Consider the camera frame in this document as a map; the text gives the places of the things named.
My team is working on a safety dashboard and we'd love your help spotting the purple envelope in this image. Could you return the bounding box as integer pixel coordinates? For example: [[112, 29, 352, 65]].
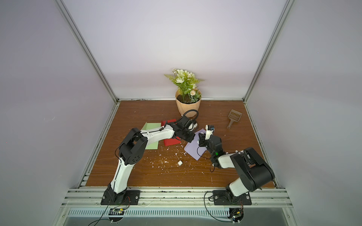
[[184, 129, 207, 161]]

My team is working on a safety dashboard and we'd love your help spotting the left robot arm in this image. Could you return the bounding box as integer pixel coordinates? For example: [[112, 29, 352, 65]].
[[101, 115, 198, 205]]

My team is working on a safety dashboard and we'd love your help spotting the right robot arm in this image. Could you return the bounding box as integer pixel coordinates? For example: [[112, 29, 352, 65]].
[[199, 133, 275, 202]]

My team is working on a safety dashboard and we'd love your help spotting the red envelope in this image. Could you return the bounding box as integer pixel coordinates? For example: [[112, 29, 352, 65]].
[[161, 119, 181, 147]]

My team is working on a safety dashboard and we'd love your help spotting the green envelope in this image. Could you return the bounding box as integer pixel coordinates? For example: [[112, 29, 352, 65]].
[[141, 122, 161, 150]]

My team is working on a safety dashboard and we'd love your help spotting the beige flower pot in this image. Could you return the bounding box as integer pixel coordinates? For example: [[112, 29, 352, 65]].
[[175, 91, 201, 115]]

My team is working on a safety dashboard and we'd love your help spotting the brown plastic scoop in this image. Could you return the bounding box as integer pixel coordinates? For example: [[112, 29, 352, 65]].
[[227, 109, 242, 129]]

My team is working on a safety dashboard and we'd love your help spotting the artificial flower plant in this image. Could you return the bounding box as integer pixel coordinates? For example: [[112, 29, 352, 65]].
[[164, 68, 203, 104]]

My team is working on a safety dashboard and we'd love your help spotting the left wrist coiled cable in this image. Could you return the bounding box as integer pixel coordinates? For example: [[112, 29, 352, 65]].
[[181, 109, 200, 122]]

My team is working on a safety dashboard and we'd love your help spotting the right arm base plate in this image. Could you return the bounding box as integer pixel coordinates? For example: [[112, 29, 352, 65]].
[[208, 190, 252, 206]]

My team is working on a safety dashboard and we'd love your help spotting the right base cable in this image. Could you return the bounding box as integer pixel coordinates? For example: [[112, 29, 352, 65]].
[[202, 191, 244, 224]]

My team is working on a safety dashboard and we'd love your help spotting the base cable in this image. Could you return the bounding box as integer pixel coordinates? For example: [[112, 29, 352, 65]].
[[202, 191, 244, 224], [87, 197, 131, 226]]

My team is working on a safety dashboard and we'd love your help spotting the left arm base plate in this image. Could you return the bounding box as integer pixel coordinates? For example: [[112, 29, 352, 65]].
[[100, 189, 140, 205]]

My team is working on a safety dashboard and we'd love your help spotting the left base cable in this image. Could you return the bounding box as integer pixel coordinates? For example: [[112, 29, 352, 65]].
[[87, 197, 131, 226]]

